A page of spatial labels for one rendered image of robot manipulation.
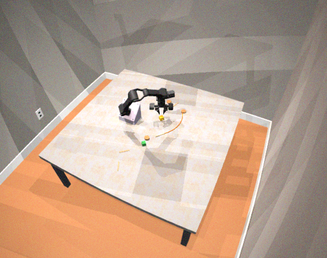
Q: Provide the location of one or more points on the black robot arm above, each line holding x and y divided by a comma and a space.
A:
161, 95

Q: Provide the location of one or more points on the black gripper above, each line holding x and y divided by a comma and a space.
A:
161, 105

